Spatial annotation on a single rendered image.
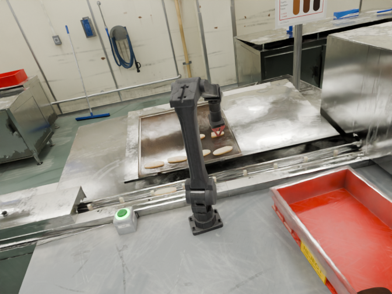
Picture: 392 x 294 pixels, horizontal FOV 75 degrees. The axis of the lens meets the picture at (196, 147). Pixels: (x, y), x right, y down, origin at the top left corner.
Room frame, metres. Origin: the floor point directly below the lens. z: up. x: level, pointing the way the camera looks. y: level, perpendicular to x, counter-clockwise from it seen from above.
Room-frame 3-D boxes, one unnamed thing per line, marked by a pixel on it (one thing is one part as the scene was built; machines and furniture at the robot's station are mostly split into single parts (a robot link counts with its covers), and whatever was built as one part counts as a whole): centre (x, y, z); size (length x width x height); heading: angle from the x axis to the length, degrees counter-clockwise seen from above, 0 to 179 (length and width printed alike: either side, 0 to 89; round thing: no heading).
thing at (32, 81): (3.85, 2.49, 0.44); 0.70 x 0.55 x 0.87; 92
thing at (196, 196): (0.71, 0.02, 0.94); 0.09 x 0.05 x 0.10; 162
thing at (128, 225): (0.74, 0.33, 0.84); 0.08 x 0.08 x 0.11; 2
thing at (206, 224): (0.69, 0.02, 0.86); 0.12 x 0.09 x 0.08; 98
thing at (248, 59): (3.09, -1.73, 0.51); 1.93 x 1.05 x 1.02; 92
